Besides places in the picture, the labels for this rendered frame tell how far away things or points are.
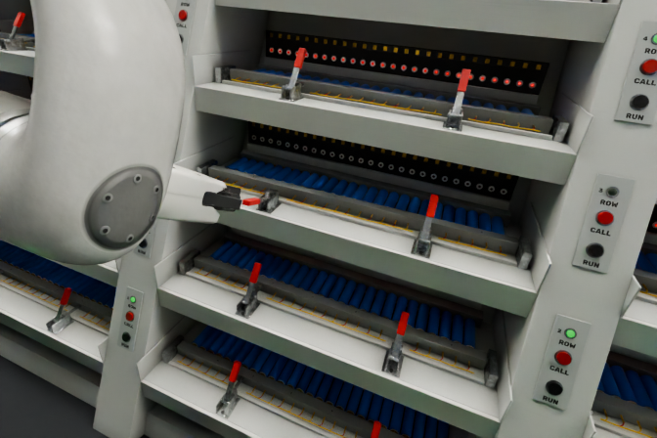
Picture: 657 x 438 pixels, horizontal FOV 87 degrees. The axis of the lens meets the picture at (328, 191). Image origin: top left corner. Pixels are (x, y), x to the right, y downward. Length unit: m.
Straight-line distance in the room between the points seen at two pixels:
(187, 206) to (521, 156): 0.43
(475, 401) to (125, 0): 0.61
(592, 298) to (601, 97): 0.26
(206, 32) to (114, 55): 0.53
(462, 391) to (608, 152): 0.39
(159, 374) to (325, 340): 0.36
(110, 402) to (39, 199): 0.75
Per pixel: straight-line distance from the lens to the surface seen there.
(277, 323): 0.66
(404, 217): 0.59
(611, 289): 0.59
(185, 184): 0.34
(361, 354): 0.63
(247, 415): 0.77
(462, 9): 0.59
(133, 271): 0.79
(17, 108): 0.25
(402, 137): 0.54
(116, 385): 0.90
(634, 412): 0.72
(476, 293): 0.56
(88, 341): 0.95
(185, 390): 0.81
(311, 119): 0.58
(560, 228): 0.55
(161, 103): 0.21
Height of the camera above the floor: 0.64
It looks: 5 degrees down
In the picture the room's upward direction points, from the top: 13 degrees clockwise
